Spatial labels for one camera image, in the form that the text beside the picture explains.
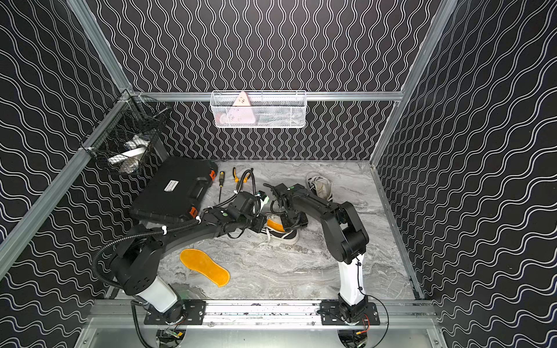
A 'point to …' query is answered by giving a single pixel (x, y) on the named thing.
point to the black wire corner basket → (123, 142)
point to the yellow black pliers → (236, 179)
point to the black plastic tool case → (173, 189)
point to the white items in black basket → (129, 161)
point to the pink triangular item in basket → (241, 115)
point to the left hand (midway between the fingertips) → (266, 217)
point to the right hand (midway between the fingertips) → (295, 230)
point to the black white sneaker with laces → (275, 232)
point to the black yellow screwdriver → (222, 176)
